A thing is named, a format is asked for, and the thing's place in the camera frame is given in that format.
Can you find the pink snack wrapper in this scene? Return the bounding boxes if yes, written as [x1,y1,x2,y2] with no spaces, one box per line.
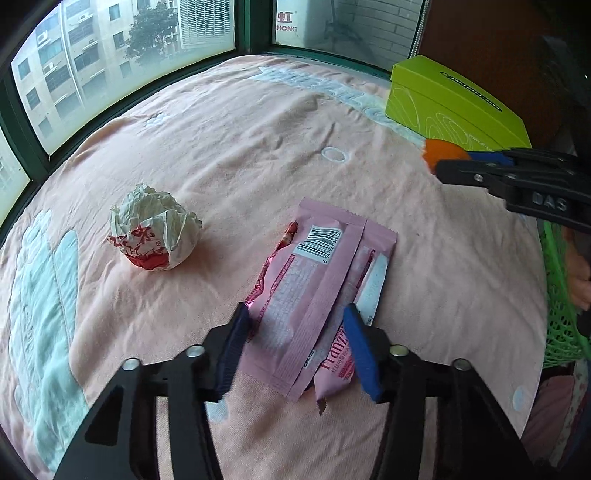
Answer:
[240,198,398,403]

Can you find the red white paper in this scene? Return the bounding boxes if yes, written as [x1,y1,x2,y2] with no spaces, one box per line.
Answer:
[106,183,202,271]

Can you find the green perforated trash basket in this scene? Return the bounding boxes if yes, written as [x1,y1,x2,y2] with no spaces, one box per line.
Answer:
[540,221,590,368]

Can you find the right hand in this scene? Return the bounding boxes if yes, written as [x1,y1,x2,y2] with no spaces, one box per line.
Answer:
[562,227,591,311]

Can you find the lime green cardboard box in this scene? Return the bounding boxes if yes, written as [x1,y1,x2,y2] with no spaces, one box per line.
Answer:
[386,55,531,151]

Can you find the brown wooden panel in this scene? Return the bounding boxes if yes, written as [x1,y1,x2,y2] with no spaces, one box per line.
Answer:
[419,0,562,148]

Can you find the floral cloth pile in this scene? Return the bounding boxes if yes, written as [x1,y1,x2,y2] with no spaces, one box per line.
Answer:
[522,359,590,469]

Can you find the green window frame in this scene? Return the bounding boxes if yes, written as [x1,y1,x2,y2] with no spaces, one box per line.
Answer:
[0,0,431,241]

